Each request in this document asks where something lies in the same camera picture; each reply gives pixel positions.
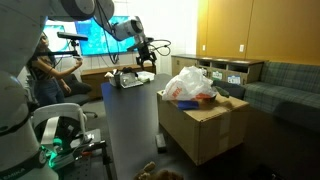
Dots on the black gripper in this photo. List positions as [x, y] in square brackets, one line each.
[145, 54]

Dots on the white plastic bag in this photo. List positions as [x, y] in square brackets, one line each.
[187, 85]

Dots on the brown plush toy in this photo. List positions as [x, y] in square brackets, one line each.
[148, 173]

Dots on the black remote control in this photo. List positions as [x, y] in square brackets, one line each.
[160, 143]

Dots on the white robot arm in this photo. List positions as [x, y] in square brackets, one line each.
[21, 23]

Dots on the large cardboard box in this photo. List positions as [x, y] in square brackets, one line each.
[204, 133]

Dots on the low wooden bench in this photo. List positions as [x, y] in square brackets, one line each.
[95, 77]

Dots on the black office chair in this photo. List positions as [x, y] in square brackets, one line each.
[79, 93]

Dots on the wooden storage cabinet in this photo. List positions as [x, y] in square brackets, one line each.
[233, 70]

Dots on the person in striped top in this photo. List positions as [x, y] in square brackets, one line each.
[46, 78]

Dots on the plaid green sofa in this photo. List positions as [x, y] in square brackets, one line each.
[288, 91]

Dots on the wall television screen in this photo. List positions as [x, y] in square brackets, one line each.
[99, 42]

